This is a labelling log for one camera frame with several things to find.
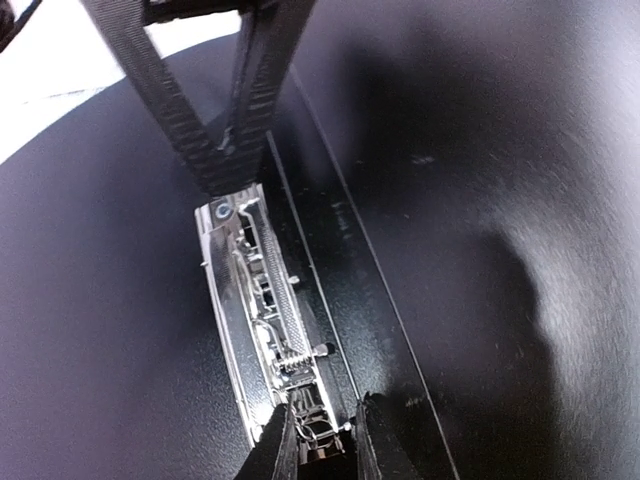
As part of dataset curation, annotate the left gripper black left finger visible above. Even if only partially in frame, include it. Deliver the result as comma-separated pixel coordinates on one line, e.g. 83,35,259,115
234,404,298,480

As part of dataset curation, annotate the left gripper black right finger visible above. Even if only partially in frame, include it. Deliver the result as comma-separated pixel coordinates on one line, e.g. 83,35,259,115
355,393,420,479

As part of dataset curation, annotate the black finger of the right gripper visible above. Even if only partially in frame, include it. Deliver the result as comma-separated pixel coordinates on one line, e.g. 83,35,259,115
83,0,315,197

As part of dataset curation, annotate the black folder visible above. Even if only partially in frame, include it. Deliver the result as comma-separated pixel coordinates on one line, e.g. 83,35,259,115
1,1,639,479

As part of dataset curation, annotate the blank white sheet lower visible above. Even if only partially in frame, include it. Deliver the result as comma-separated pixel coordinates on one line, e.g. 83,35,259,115
1,1,124,160

